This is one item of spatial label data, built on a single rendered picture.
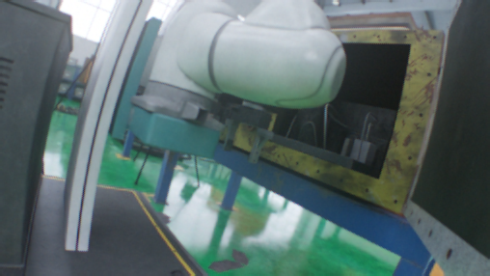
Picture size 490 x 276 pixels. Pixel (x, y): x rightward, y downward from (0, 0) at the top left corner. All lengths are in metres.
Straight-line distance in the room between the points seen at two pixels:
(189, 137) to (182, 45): 0.18
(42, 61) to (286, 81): 0.41
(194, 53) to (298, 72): 0.20
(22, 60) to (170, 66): 0.28
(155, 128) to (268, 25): 0.26
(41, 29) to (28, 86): 0.10
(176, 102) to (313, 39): 0.27
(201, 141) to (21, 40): 0.39
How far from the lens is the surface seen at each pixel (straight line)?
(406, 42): 0.92
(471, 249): 0.28
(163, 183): 2.02
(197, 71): 0.49
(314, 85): 0.40
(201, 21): 0.52
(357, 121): 1.20
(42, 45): 0.49
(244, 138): 1.20
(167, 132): 0.48
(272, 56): 0.40
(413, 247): 0.81
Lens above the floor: 0.74
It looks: 2 degrees down
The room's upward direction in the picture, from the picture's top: 18 degrees clockwise
